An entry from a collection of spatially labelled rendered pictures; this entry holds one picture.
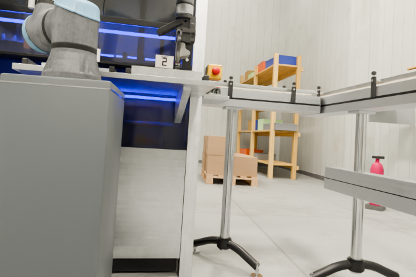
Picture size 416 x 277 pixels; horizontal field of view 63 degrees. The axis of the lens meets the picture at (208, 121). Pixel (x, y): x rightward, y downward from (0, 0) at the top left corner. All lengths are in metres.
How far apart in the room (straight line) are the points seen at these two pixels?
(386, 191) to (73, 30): 1.30
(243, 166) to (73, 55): 4.26
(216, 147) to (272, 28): 5.34
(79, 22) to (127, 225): 1.02
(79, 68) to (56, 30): 0.12
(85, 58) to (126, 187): 0.84
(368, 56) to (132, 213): 4.45
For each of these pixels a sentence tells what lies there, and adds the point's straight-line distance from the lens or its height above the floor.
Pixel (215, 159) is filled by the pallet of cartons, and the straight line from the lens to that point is 4.94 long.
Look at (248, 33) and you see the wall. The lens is 9.40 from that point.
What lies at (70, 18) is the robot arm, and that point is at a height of 0.95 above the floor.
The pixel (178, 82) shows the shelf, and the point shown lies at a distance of 1.25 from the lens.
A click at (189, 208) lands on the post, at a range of 1.68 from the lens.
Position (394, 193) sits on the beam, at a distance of 1.55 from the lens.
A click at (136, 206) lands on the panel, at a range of 1.66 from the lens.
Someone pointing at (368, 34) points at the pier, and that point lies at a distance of 5.54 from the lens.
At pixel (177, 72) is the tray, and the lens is 1.28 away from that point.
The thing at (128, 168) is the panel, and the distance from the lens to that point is 1.64.
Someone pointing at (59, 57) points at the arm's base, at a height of 0.85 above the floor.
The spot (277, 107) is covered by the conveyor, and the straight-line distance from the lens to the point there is 1.88.
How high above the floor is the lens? 0.67
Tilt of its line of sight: 3 degrees up
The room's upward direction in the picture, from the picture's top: 3 degrees clockwise
